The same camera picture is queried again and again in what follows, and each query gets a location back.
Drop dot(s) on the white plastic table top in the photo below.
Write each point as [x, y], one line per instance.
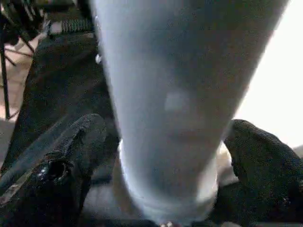
[279, 82]

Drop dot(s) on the white plastic table leg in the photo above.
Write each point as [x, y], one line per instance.
[165, 71]

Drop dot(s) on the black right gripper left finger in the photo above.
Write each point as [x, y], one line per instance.
[59, 189]

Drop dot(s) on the black folding stand frame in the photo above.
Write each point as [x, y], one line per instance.
[4, 82]

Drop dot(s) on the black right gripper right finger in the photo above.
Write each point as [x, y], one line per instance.
[265, 177]

